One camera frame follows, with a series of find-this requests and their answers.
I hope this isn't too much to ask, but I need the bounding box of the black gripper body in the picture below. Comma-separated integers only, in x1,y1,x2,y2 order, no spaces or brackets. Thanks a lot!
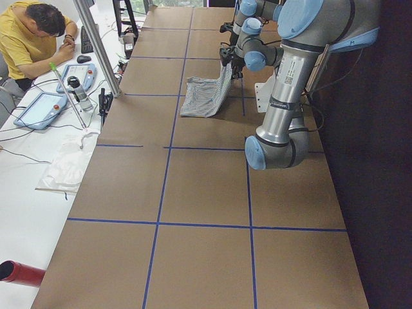
219,46,243,70
220,22,239,45

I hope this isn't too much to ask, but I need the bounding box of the navy white striped polo shirt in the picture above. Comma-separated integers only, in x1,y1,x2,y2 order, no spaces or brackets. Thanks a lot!
180,64,232,118

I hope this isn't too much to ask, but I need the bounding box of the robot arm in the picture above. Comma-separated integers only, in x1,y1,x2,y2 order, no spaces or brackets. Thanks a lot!
220,0,285,46
221,0,381,170

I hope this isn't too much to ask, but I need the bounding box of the black folded tripod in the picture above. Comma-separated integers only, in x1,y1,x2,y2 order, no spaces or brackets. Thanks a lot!
98,88,113,129

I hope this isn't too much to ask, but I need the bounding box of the black keyboard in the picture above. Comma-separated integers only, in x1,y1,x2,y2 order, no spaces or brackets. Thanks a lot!
80,26,93,54

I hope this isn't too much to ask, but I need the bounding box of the far teach pendant tablet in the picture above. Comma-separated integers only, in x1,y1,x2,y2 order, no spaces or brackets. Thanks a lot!
61,63,97,92

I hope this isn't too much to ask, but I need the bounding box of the teach pendant tablet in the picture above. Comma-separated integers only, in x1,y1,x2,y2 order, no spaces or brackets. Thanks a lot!
14,92,68,130
61,63,97,92

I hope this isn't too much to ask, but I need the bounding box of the black computer mouse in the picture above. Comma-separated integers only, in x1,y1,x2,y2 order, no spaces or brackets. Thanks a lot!
77,55,91,64

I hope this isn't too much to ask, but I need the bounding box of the clear water bottle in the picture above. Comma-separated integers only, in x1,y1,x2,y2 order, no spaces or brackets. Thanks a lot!
67,76,93,111

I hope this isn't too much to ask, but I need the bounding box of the silver metal rod tool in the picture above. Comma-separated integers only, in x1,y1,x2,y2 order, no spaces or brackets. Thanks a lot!
49,62,87,129

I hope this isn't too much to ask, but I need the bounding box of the person in yellow shirt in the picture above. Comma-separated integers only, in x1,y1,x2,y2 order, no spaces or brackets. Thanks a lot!
1,1,78,91

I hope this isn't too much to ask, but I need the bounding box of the near teach pendant tablet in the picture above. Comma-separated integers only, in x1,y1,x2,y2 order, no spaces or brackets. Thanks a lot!
14,92,68,130

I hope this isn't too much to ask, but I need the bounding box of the clear plastic bag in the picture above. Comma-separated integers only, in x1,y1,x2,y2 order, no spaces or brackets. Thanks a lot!
35,129,100,194

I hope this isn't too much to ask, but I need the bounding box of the red cylinder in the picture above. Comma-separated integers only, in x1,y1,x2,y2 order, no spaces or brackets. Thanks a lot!
1,260,46,287

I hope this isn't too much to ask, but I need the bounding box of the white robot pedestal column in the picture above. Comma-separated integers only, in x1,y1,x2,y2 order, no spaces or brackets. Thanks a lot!
254,81,274,113

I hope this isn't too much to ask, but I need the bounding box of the aluminium camera mast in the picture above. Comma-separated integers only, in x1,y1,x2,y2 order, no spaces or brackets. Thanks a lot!
73,0,121,98

